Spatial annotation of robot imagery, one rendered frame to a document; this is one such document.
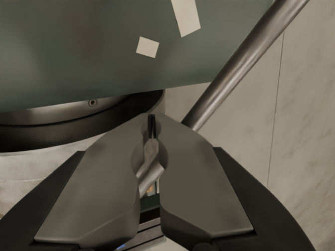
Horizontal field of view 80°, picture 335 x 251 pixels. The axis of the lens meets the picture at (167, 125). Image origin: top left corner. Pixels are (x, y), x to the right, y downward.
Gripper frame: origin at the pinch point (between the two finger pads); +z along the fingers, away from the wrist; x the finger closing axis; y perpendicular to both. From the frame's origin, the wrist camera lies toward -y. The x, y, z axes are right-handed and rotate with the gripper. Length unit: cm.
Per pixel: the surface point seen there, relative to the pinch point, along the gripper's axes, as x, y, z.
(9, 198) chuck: -15.8, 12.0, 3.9
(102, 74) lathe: -4.0, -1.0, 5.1
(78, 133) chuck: -8.2, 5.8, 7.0
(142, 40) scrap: -0.7, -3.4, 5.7
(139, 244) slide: -9, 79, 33
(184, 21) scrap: 2.5, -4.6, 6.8
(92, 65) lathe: -4.5, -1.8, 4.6
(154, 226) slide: -3, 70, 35
